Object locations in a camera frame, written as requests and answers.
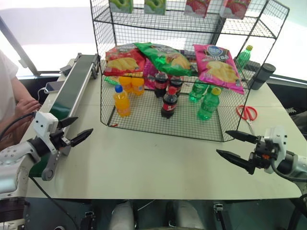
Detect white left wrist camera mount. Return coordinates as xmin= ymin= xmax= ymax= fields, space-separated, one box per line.
xmin=33 ymin=111 xmax=59 ymax=154

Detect red strawberry drink carton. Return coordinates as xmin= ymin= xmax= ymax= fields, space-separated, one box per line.
xmin=184 ymin=0 xmax=212 ymax=19

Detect grey phone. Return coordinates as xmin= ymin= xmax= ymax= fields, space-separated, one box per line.
xmin=45 ymin=80 xmax=65 ymax=93

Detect red-handled scissors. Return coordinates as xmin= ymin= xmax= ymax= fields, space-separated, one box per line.
xmin=236 ymin=104 xmax=259 ymax=135

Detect white charging cable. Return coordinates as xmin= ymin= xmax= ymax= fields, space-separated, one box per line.
xmin=36 ymin=87 xmax=49 ymax=106

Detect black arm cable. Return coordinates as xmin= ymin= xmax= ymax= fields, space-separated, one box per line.
xmin=0 ymin=112 xmax=35 ymax=141
xmin=270 ymin=158 xmax=307 ymax=182

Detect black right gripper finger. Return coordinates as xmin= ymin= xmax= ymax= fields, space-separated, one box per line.
xmin=216 ymin=149 xmax=257 ymax=175
xmin=225 ymin=130 xmax=261 ymax=145

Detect black wire rack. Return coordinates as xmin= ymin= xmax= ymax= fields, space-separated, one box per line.
xmin=89 ymin=0 xmax=290 ymax=144

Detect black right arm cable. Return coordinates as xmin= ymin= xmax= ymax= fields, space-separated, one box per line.
xmin=270 ymin=158 xmax=307 ymax=182

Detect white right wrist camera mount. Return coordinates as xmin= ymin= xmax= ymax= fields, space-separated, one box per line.
xmin=263 ymin=125 xmax=288 ymax=174

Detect person's bare hand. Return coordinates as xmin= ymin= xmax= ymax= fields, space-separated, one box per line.
xmin=14 ymin=99 xmax=40 ymax=118

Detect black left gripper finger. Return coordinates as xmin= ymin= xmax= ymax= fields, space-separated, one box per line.
xmin=70 ymin=128 xmax=94 ymax=148
xmin=58 ymin=116 xmax=79 ymax=129

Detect green drink carton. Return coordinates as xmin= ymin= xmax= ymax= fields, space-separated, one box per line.
xmin=108 ymin=0 xmax=135 ymax=14

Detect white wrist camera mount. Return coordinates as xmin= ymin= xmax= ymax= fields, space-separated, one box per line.
xmin=263 ymin=125 xmax=288 ymax=174
xmin=33 ymin=111 xmax=59 ymax=154

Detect pink potato chip bag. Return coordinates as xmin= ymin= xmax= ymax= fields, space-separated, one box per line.
xmin=192 ymin=44 xmax=246 ymax=95

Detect grey window frame beam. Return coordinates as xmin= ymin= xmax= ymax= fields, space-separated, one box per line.
xmin=0 ymin=15 xmax=39 ymax=75

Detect magenta snack bag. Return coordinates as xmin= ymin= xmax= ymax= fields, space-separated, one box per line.
xmin=142 ymin=58 xmax=184 ymax=91

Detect blue-capped orange soda bottle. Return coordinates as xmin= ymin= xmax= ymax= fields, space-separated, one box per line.
xmin=113 ymin=84 xmax=131 ymax=118

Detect red potato chip bag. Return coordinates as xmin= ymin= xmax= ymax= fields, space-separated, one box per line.
xmin=104 ymin=44 xmax=147 ymax=77

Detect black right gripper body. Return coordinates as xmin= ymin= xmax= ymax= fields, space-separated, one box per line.
xmin=248 ymin=135 xmax=277 ymax=171

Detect hanging red snack packets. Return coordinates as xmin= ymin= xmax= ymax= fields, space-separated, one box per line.
xmin=219 ymin=0 xmax=251 ymax=20

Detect black cylindrical flask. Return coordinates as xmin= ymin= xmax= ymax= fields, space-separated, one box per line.
xmin=250 ymin=63 xmax=277 ymax=91

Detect green potato chip bag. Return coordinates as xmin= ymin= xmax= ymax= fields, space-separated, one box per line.
xmin=133 ymin=42 xmax=199 ymax=78

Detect yellow-capped green soda bottle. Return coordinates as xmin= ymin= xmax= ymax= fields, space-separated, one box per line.
xmin=197 ymin=87 xmax=222 ymax=121

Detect green conveyor belt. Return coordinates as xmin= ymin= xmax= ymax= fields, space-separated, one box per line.
xmin=28 ymin=53 xmax=102 ymax=182

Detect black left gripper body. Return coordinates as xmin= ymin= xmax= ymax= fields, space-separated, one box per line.
xmin=48 ymin=128 xmax=73 ymax=152

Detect red-capped cola bottle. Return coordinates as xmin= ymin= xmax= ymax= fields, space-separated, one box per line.
xmin=160 ymin=86 xmax=179 ymax=120

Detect hanging green snack packets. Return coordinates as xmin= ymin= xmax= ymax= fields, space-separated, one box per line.
xmin=143 ymin=0 xmax=167 ymax=16

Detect thin black cable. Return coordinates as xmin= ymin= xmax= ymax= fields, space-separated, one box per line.
xmin=30 ymin=176 xmax=81 ymax=230

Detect ribbed green plastic bottle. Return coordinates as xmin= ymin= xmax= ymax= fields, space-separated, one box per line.
xmin=236 ymin=45 xmax=255 ymax=74

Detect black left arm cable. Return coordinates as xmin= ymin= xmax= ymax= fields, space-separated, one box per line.
xmin=0 ymin=112 xmax=35 ymax=141

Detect white rounded robot leg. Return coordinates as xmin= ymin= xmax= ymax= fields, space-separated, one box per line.
xmin=171 ymin=200 xmax=206 ymax=230
xmin=112 ymin=200 xmax=135 ymax=230

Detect small grey box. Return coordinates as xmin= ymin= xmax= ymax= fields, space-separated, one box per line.
xmin=59 ymin=65 xmax=72 ymax=76

